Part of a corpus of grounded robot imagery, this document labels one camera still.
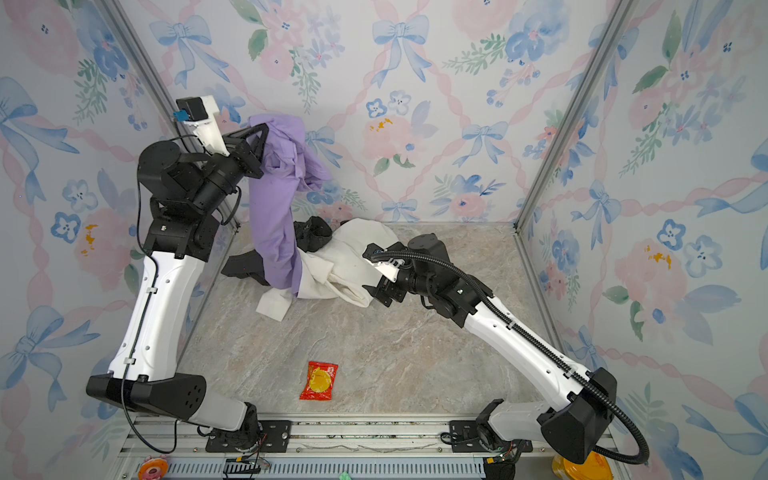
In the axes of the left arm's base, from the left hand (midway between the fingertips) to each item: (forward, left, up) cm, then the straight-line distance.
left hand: (264, 121), depth 55 cm
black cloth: (+16, +3, -47) cm, 50 cm away
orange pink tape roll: (-48, +30, -56) cm, 80 cm away
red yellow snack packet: (-29, -4, -58) cm, 65 cm away
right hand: (-10, -20, -30) cm, 37 cm away
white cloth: (+3, -7, -50) cm, 51 cm away
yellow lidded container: (-48, -67, -50) cm, 96 cm away
